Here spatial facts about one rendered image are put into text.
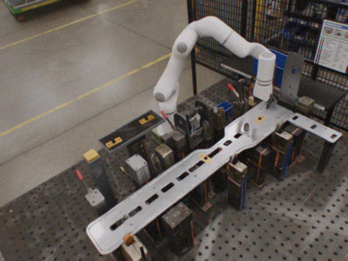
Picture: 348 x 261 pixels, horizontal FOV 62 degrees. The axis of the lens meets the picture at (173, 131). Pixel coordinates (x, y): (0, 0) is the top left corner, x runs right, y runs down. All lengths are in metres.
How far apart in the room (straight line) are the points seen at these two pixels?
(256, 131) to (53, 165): 2.28
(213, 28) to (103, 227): 1.11
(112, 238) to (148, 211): 0.20
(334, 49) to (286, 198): 0.95
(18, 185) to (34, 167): 0.24
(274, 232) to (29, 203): 1.51
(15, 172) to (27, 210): 1.46
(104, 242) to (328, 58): 1.69
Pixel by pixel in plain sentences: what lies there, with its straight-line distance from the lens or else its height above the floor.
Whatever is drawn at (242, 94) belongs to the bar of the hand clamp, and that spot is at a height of 1.12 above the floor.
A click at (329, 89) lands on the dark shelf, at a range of 2.17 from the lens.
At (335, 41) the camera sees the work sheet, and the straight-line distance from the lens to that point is 2.08.
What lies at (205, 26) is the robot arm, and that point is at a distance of 1.59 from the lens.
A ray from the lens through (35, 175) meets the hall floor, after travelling 3.38.
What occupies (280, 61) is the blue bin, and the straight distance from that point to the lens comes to 2.29.
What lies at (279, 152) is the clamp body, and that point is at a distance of 1.80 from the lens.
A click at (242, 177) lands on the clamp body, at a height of 0.99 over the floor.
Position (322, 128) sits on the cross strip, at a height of 1.00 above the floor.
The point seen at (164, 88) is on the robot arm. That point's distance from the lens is 1.82.
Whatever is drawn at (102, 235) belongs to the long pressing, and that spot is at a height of 1.00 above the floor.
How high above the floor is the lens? 2.20
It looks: 41 degrees down
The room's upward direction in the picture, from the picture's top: 8 degrees counter-clockwise
